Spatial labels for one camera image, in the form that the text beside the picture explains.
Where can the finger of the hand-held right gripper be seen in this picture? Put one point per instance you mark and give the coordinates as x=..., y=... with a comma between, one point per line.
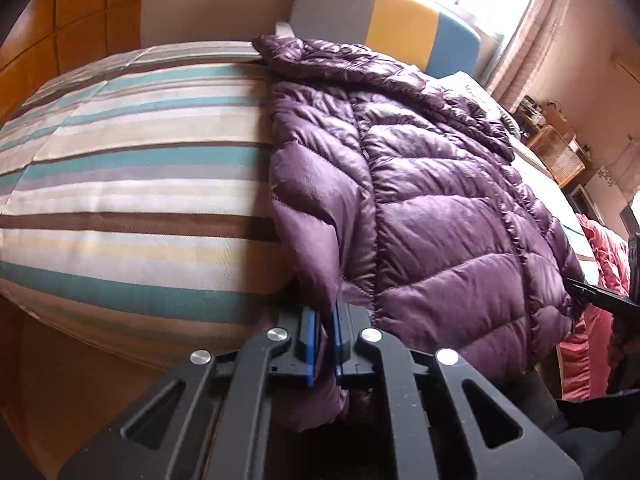
x=610, y=296

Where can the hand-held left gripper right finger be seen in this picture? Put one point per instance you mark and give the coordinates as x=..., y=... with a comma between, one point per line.
x=340, y=342

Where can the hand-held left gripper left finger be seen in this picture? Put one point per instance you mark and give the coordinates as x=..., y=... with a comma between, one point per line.
x=311, y=347

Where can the purple puffer jacket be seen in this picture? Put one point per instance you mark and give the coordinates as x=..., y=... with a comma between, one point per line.
x=440, y=230

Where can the pink ruffled quilt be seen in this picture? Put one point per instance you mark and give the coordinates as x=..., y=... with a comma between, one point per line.
x=600, y=310

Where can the white framed box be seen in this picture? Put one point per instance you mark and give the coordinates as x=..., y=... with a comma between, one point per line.
x=582, y=202

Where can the wicker bedside cabinet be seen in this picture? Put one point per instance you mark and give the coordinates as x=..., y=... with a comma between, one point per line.
x=560, y=155

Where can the dark cloth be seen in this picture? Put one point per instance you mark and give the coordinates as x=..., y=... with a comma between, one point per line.
x=595, y=440

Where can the white printed pillow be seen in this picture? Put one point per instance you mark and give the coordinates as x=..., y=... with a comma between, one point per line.
x=472, y=92

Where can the striped bed sheet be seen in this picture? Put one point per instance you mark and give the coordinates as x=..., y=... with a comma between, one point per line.
x=140, y=185

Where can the beige patterned curtain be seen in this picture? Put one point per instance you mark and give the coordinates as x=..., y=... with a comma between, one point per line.
x=535, y=40

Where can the grey yellow blue headboard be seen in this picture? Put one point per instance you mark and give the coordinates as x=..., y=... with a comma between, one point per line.
x=400, y=20

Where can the wooden wardrobe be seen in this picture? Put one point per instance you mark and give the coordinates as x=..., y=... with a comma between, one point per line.
x=65, y=15

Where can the wooden bed frame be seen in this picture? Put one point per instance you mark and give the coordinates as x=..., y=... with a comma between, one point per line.
x=75, y=390

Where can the white bed rail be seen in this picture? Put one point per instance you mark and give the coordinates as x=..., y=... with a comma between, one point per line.
x=284, y=29

